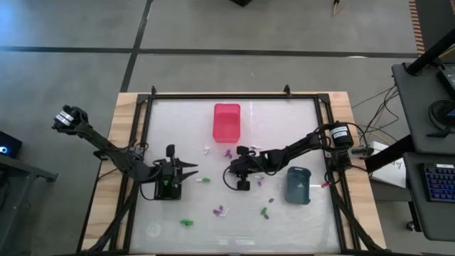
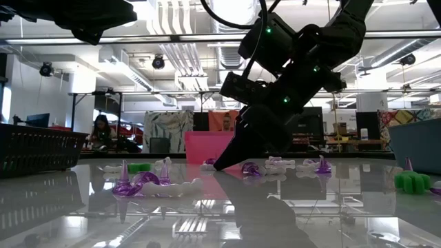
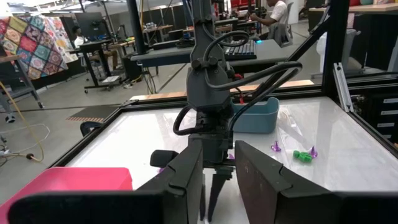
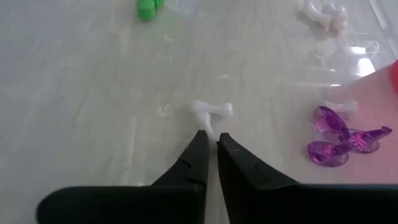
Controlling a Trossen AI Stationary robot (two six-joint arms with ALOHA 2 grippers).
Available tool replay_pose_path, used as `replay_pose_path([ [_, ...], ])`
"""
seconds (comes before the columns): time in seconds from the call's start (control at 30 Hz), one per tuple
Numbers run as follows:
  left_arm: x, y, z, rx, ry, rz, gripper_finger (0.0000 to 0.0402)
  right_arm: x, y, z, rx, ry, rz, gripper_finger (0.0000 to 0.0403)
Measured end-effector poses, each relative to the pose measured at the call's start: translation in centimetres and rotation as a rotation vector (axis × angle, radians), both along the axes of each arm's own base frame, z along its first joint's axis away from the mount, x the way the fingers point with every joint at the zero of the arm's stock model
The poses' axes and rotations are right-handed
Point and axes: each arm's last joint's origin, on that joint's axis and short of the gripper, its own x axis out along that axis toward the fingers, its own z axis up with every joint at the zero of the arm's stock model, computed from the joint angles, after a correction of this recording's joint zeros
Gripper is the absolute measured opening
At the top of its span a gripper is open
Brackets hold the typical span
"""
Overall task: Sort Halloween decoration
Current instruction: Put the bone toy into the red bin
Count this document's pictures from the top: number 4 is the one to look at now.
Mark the green plastic Halloween toy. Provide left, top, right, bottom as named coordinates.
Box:
left=136, top=0, right=166, bottom=22

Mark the pink plastic bin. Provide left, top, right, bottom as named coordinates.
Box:
left=391, top=58, right=398, bottom=96

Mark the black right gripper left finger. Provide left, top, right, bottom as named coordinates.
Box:
left=36, top=130, right=210, bottom=224

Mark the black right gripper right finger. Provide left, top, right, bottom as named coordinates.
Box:
left=216, top=133, right=398, bottom=224

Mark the purple translucent witch hat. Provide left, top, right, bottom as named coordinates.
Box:
left=347, top=125, right=393, bottom=154
left=312, top=105, right=351, bottom=143
left=307, top=141, right=354, bottom=168

